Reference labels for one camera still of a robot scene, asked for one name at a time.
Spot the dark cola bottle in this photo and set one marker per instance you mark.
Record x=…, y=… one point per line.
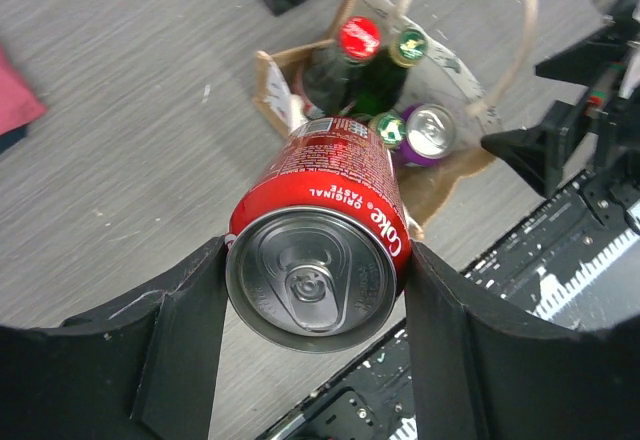
x=328, y=83

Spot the brown canvas bag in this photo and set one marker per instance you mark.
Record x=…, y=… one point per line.
x=442, y=78

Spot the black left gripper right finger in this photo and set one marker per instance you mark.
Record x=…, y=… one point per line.
x=484, y=369

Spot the red folded cloth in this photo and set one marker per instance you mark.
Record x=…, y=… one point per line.
x=19, y=104

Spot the purple soda can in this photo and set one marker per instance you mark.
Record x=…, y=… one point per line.
x=430, y=136

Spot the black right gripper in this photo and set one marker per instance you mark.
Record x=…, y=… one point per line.
x=606, y=64

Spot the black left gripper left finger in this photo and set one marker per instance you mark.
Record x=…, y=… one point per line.
x=141, y=366

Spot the red soda can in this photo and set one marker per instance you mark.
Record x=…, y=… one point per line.
x=318, y=246

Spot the green glass bottle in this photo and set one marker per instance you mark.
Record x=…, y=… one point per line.
x=383, y=79
x=390, y=128

